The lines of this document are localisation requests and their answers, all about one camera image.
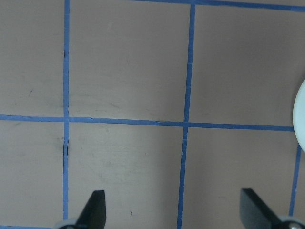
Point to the pale green cooking pot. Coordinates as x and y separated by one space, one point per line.
299 116

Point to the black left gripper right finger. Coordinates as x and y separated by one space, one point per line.
254 213

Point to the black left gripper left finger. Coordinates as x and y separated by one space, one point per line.
93 216

